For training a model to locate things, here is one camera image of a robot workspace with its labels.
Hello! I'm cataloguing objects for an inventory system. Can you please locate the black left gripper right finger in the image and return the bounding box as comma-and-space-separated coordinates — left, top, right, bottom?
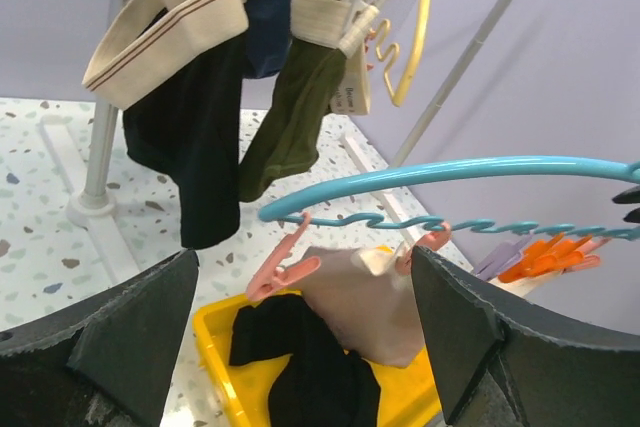
411, 247, 639, 426

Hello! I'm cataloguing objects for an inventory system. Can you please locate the blue round clip hanger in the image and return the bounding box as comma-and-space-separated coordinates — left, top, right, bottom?
258, 156, 639, 241

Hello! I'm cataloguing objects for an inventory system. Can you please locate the yellow round clip hanger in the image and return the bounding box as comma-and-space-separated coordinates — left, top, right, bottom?
369, 0, 431, 107

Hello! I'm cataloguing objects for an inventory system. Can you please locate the olive green underwear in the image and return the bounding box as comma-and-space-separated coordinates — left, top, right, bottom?
239, 0, 379, 203

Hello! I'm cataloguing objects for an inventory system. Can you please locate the white clothes rack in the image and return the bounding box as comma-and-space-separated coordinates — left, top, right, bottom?
41, 0, 513, 283

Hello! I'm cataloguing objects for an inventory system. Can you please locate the black underwear beige waistband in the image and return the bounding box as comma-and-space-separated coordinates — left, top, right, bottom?
83, 0, 249, 249

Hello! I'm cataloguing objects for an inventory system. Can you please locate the navy blue underwear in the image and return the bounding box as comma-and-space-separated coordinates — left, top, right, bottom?
243, 0, 291, 79

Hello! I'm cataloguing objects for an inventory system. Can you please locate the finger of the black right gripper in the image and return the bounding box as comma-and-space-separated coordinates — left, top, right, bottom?
612, 186, 640, 205
623, 208, 640, 222

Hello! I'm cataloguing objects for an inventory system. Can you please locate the pink beige underwear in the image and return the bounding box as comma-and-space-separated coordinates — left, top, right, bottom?
294, 243, 424, 368

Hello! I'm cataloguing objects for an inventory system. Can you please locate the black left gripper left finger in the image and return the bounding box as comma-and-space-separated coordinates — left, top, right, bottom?
1, 250, 199, 426

